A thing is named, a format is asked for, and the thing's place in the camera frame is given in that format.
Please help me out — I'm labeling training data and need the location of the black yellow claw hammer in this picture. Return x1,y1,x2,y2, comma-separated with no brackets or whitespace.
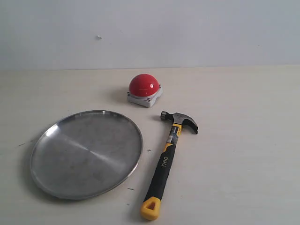
140,111,198,221

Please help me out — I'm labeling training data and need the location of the round steel plate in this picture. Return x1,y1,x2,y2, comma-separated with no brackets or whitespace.
30,110,143,201

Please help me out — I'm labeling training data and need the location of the red dome push button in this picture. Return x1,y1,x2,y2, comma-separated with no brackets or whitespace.
127,74,163,108

